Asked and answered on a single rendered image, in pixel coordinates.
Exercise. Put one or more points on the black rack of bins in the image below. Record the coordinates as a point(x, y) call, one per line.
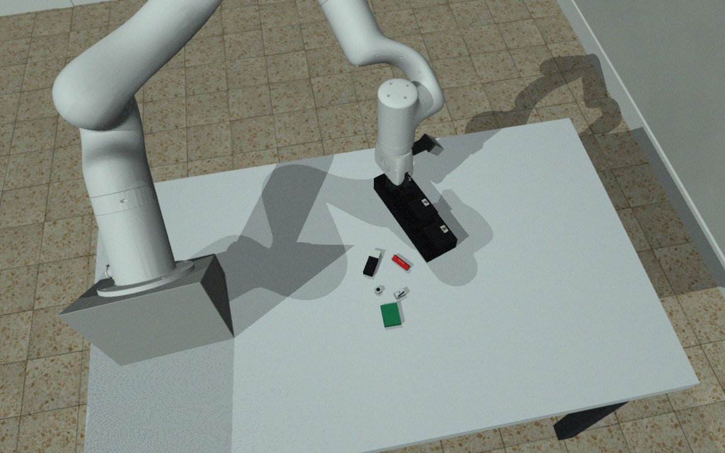
point(417, 217)

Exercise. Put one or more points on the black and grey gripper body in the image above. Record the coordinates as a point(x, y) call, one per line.
point(394, 166)

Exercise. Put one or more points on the red battery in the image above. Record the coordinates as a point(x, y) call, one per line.
point(400, 262)

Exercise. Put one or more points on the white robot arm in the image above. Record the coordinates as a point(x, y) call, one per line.
point(92, 91)

